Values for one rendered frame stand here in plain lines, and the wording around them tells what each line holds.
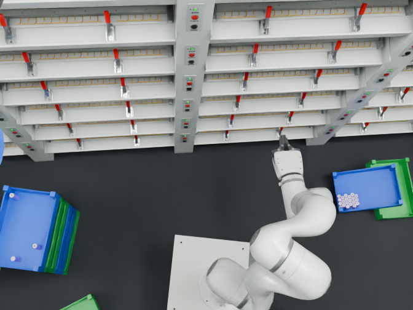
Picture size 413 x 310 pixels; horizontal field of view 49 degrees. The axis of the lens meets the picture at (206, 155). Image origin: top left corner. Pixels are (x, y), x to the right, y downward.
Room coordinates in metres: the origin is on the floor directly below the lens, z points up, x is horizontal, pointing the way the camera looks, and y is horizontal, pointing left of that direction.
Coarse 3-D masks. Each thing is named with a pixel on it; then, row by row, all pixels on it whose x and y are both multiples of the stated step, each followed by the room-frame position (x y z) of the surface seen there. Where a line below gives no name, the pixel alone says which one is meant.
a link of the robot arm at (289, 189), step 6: (282, 186) 0.42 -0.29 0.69; (288, 186) 0.42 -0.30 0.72; (294, 186) 0.43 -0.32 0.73; (300, 186) 0.43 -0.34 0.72; (282, 192) 0.41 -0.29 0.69; (288, 192) 0.40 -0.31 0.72; (294, 192) 0.41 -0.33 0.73; (288, 198) 0.38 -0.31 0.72; (288, 204) 0.36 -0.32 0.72; (288, 210) 0.34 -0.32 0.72; (288, 216) 0.32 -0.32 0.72
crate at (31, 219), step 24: (24, 192) 0.22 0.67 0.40; (48, 192) 0.23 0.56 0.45; (0, 216) 0.10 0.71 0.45; (24, 216) 0.13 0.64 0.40; (48, 216) 0.15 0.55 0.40; (0, 240) 0.01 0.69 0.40; (24, 240) 0.03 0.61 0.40; (48, 240) 0.06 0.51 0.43; (0, 264) -0.07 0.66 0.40; (24, 264) -0.05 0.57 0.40
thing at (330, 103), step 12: (228, 96) 0.78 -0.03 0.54; (252, 96) 0.81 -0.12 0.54; (264, 96) 0.82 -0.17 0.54; (276, 96) 0.84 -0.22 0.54; (336, 96) 0.91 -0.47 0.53; (204, 108) 0.71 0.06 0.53; (216, 108) 0.72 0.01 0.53; (228, 108) 0.74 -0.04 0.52; (240, 108) 0.75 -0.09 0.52; (252, 108) 0.76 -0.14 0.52; (264, 108) 0.78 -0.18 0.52; (276, 108) 0.79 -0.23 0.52; (288, 108) 0.80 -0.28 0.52; (300, 108) 0.82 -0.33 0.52; (312, 108) 0.83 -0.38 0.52; (324, 108) 0.85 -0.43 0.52; (336, 108) 0.87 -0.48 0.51
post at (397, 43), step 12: (396, 36) 0.90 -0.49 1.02; (408, 36) 0.87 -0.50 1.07; (396, 48) 0.87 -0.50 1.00; (396, 60) 0.88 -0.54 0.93; (408, 60) 0.89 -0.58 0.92; (372, 72) 0.88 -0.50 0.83; (396, 72) 0.89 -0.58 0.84; (372, 84) 0.88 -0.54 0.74; (384, 84) 0.90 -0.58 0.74; (348, 96) 0.88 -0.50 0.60; (372, 96) 0.90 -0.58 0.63; (348, 108) 0.88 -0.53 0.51; (360, 108) 0.90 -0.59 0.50; (348, 120) 0.90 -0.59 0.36; (312, 144) 0.88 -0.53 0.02
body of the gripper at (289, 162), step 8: (280, 152) 0.55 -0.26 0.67; (288, 152) 0.56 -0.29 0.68; (296, 152) 0.57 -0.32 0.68; (272, 160) 0.53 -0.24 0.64; (280, 160) 0.52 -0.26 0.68; (288, 160) 0.53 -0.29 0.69; (296, 160) 0.54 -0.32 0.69; (280, 168) 0.49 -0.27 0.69; (288, 168) 0.50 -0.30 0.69; (296, 168) 0.50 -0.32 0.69; (280, 176) 0.46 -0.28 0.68
